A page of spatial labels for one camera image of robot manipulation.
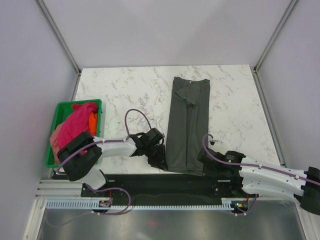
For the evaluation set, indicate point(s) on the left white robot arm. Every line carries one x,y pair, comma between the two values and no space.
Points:
79,157

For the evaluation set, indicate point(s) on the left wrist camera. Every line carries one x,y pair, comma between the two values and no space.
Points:
154,137

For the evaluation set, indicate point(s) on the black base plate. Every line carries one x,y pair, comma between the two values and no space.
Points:
168,189

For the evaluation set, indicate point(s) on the green plastic bin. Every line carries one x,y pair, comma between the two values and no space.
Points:
98,107

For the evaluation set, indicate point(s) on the white slotted cable duct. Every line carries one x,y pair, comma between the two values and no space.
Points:
107,204

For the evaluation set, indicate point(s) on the right aluminium frame post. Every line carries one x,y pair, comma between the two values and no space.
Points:
275,34

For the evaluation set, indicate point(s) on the aluminium frame post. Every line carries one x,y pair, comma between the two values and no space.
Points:
275,34
58,35

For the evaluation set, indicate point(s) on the pink t shirt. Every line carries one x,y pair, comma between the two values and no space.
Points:
70,125

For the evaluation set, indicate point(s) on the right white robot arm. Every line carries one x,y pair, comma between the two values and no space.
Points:
243,175

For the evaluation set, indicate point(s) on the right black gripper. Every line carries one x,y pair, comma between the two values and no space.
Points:
207,172

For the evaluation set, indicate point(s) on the left aluminium frame post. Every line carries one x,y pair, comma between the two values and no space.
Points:
58,35

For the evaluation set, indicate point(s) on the dark grey t shirt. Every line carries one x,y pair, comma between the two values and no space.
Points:
187,124

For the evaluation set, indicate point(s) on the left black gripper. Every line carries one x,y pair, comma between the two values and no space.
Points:
160,161

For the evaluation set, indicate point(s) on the orange t shirt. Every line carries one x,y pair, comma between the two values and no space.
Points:
92,123

